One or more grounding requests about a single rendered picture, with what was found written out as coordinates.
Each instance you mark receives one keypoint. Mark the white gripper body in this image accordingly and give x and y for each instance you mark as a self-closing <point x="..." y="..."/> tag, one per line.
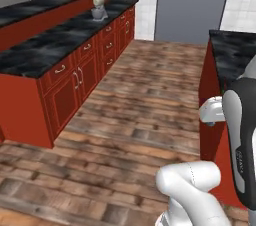
<point x="212" y="110"/>

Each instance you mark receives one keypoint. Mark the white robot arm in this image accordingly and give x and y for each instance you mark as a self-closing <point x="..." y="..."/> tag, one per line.
<point x="190" y="186"/>

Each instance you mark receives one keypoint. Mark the red counter cupboard, black top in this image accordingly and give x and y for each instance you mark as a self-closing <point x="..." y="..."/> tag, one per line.
<point x="211" y="80"/>

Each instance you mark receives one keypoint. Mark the grey door panel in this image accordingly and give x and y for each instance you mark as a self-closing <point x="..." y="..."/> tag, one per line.
<point x="191" y="3"/>

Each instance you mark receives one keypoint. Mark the red island cupboards, black top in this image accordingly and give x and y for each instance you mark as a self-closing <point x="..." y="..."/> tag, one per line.
<point x="66" y="96"/>

